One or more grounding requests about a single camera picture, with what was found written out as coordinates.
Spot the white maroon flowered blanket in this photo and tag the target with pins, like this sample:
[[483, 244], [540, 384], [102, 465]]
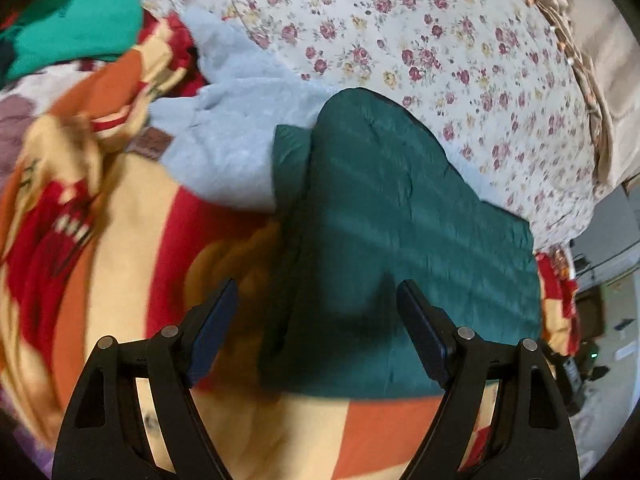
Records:
[[30, 105]]

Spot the beige duvet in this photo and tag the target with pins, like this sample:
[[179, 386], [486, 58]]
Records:
[[605, 60]]

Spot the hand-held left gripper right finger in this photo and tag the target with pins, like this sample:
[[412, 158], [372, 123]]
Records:
[[425, 332]]

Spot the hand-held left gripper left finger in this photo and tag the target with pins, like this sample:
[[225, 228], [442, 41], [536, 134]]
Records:
[[215, 330]]

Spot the dark green puffer jacket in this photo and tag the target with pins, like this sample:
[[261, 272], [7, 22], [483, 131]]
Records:
[[390, 240]]

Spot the light blue fleece garment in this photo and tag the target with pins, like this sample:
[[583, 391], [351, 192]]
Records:
[[235, 125]]

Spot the teal green garment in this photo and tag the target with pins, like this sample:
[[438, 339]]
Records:
[[75, 25]]

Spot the floral bed sheet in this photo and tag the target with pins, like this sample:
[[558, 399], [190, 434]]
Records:
[[425, 60]]

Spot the yellow red printed blanket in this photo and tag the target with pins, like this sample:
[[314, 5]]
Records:
[[125, 260]]

